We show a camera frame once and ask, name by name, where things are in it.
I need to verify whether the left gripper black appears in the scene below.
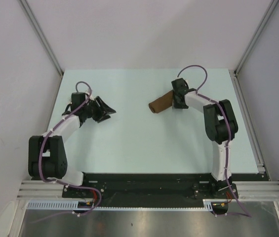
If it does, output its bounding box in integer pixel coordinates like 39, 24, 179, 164
82, 96, 116, 123

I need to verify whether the aluminium frame rail front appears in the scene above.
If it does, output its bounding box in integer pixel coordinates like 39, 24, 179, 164
17, 180, 279, 201

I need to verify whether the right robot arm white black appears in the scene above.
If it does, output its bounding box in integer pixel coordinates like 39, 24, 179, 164
171, 78, 239, 198

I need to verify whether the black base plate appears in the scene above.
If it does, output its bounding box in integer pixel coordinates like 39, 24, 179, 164
82, 173, 228, 199

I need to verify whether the brown cloth napkin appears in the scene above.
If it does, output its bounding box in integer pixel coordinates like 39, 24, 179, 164
148, 90, 173, 114

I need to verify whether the aluminium frame post right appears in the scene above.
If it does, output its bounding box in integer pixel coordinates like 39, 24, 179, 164
233, 0, 279, 77

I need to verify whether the white slotted cable duct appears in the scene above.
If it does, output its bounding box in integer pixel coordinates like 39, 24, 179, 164
27, 198, 229, 212

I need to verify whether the aluminium frame post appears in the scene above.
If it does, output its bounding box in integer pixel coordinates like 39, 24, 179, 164
17, 0, 64, 78
233, 0, 279, 77

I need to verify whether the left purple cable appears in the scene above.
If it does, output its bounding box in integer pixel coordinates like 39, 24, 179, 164
30, 81, 103, 224

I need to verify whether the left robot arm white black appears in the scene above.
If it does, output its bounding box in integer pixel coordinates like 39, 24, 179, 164
28, 92, 116, 198

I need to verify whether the aluminium frame post left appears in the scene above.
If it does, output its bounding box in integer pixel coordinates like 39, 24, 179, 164
17, 0, 64, 78

